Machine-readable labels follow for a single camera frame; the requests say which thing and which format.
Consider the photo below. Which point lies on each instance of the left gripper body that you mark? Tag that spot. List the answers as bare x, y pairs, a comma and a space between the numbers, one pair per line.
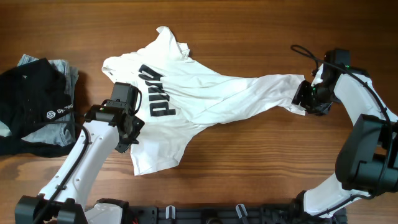
130, 137

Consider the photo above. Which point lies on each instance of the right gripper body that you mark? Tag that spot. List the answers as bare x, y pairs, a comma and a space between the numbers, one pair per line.
317, 100

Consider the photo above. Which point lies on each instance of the white Puma t-shirt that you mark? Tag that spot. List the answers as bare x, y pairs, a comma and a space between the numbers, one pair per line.
181, 97

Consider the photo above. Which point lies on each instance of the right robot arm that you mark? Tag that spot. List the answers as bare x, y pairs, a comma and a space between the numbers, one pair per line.
366, 166

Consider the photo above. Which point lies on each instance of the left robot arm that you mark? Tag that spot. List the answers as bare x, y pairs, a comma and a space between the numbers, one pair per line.
110, 126

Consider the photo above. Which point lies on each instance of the light blue denim garment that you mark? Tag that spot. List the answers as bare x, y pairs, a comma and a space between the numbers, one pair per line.
58, 134

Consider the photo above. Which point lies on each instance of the black Sydrogen polo shirt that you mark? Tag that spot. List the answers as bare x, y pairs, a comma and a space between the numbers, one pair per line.
33, 96

